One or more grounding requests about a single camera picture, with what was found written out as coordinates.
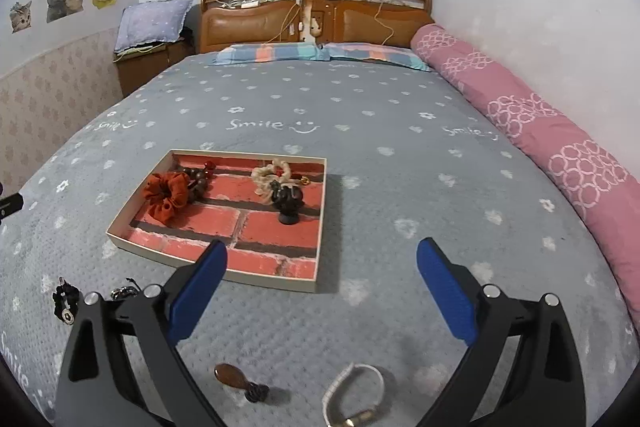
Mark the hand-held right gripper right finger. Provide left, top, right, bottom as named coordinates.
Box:
left=416, top=237, right=586, bottom=427

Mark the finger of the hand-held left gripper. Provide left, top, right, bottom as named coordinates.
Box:
left=0, top=193, right=24, bottom=222

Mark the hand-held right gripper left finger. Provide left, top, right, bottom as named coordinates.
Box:
left=54, top=239, right=228, bottom=427

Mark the brick-pattern tray box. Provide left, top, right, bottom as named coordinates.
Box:
left=105, top=149, right=328, bottom=294

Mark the rust orange scrunchie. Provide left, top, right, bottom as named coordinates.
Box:
left=143, top=172, right=193, bottom=225

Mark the brown wooden bead bracelet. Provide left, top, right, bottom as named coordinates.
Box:
left=172, top=159, right=218, bottom=195

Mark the black claw hair clip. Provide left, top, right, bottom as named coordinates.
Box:
left=270, top=179, right=306, bottom=226

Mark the beige flower scrunchie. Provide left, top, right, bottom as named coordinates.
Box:
left=250, top=158, right=296, bottom=198

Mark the small silver hair clip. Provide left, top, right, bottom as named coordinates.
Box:
left=111, top=278, right=138, bottom=300

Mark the brown wooden hair clip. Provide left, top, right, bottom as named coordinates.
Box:
left=214, top=363, right=271, bottom=404

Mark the grey flower bedspread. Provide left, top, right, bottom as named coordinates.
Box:
left=0, top=52, right=640, bottom=427

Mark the tabby kitten sticker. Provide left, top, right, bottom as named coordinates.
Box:
left=10, top=1, right=36, bottom=34

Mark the wooden nightstand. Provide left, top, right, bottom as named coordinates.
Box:
left=112, top=39, right=196, bottom=98

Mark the pink rolled quilt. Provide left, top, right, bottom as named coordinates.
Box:
left=410, top=24, right=640, bottom=328

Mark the blue dotted cushion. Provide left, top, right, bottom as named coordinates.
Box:
left=114, top=0, right=195, bottom=54

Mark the striped pastel pillow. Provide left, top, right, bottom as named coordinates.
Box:
left=210, top=43, right=326, bottom=66
left=322, top=42, right=433, bottom=72

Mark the wooden bed headboard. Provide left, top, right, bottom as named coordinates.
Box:
left=199, top=0, right=433, bottom=55

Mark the black hair tie with charm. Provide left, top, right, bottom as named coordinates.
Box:
left=52, top=277, right=82, bottom=325

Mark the orange cable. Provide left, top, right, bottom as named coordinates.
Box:
left=370, top=0, right=396, bottom=48
left=265, top=0, right=301, bottom=45

